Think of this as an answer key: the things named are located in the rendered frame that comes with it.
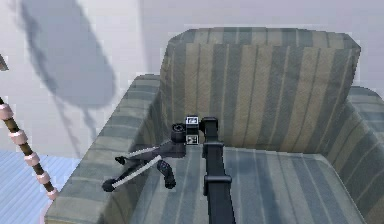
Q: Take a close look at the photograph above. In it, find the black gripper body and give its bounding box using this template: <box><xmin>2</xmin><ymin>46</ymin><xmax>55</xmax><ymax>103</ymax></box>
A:
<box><xmin>162</xmin><ymin>122</ymin><xmax>188</xmax><ymax>159</ymax></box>

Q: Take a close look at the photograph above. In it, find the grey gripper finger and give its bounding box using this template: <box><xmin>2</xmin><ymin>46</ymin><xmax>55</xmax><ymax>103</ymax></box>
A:
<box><xmin>114</xmin><ymin>143</ymin><xmax>168</xmax><ymax>166</ymax></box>
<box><xmin>101</xmin><ymin>154</ymin><xmax>164</xmax><ymax>193</ymax></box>

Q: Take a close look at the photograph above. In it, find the striped grey beige armchair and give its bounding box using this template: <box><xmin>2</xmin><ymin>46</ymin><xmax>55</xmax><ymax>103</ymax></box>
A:
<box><xmin>44</xmin><ymin>26</ymin><xmax>384</xmax><ymax>224</ymax></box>

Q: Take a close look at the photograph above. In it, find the brown pink-ringed floor lamp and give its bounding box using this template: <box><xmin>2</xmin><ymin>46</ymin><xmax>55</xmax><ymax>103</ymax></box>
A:
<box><xmin>0</xmin><ymin>54</ymin><xmax>60</xmax><ymax>201</ymax></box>

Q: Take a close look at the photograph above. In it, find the black joystick controller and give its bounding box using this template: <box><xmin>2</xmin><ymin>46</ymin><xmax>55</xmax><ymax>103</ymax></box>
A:
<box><xmin>156</xmin><ymin>159</ymin><xmax>177</xmax><ymax>190</ymax></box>

